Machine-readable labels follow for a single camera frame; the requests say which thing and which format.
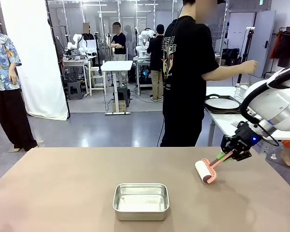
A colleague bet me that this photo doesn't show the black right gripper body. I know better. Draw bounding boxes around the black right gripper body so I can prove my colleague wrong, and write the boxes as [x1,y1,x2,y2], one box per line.
[229,122,263,148]

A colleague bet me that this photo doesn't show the dark brown serving tray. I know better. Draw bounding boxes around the dark brown serving tray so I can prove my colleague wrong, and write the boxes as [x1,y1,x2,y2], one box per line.
[204,94,242,114]

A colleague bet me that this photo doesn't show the pink lint roller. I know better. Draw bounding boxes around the pink lint roller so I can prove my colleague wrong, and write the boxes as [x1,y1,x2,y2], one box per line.
[195,151,235,185]

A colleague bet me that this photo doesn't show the white round plate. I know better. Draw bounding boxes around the white round plate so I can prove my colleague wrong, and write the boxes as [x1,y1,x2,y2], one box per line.
[206,98,240,110]

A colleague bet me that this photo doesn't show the person's right forearm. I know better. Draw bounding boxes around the person's right forearm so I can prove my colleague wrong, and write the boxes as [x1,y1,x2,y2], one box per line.
[201,63,247,82]

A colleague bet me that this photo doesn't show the person's right hand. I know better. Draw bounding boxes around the person's right hand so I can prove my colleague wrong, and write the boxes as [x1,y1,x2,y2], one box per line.
[241,59,259,75]

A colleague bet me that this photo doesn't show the black bags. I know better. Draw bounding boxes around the black bags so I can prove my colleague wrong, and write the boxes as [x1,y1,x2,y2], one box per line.
[221,47,240,66]

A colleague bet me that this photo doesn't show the person in black t-shirt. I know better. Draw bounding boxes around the person in black t-shirt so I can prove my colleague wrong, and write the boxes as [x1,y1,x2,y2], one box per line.
[159,0,220,147]

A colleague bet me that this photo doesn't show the grey door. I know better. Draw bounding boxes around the grey door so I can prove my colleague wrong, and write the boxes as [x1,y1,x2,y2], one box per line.
[246,10,276,78]

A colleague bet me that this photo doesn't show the orange hanging garment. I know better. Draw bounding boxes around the orange hanging garment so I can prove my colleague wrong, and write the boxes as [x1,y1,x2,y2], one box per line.
[269,30,284,60]

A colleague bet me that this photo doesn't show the dark hanging garment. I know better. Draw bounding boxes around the dark hanging garment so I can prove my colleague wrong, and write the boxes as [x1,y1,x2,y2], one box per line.
[277,30,290,69]

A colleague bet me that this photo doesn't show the black tripod stand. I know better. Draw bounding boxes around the black tripod stand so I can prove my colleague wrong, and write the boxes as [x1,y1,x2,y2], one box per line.
[236,27,256,84]

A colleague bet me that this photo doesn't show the rectangular metal tin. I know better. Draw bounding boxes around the rectangular metal tin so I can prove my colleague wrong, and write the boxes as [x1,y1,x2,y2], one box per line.
[112,183,170,222]

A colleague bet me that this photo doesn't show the background table with computer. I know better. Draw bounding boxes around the background table with computer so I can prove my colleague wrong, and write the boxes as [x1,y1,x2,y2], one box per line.
[134,55,160,88]

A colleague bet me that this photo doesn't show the black stool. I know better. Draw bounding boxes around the black stool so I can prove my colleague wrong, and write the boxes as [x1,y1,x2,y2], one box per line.
[117,86,131,107]

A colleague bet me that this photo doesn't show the cardboard box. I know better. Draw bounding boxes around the cardboard box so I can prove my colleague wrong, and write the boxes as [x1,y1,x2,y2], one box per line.
[112,100,126,113]

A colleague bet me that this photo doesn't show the capped person in khaki trousers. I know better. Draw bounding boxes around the capped person in khaki trousers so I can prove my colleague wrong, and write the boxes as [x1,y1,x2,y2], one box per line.
[146,24,165,102]

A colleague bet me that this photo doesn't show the white standing desk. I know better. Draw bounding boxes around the white standing desk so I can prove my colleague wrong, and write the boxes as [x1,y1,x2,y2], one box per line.
[100,60,134,116]

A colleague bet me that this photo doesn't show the white stool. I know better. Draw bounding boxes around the white stool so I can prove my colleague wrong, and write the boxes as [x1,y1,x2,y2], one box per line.
[88,66,107,97]

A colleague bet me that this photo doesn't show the person with crossed arms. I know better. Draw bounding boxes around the person with crossed arms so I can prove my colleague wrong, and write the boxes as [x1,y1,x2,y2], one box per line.
[110,21,128,87]

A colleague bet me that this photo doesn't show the grey plastic stool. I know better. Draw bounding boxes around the grey plastic stool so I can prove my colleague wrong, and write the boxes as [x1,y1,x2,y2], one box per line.
[66,81,84,101]

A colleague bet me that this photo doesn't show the cluttered background work table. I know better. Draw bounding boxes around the cluttered background work table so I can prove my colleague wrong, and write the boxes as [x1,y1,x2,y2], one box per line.
[62,54,97,96]

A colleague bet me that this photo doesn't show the person behind background robot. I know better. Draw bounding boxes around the person behind background robot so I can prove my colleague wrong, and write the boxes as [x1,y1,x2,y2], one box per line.
[81,22,97,49]

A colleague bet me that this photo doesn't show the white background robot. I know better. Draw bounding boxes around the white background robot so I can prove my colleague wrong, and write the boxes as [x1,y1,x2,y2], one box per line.
[67,33,97,56]

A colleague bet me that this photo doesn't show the black backdrop stand pole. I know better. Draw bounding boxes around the black backdrop stand pole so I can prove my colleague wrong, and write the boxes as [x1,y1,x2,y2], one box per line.
[45,0,71,119]

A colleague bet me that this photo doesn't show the white backdrop curtain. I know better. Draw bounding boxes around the white backdrop curtain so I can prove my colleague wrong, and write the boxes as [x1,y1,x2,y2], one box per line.
[0,0,69,121]

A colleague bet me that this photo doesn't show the mannequin in blue floral shirt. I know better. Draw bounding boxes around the mannequin in blue floral shirt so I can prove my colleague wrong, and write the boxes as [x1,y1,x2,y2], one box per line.
[0,9,45,153]

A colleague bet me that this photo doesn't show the white wire dish rack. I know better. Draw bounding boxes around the white wire dish rack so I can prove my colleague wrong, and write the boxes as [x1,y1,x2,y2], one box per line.
[234,82,254,98]

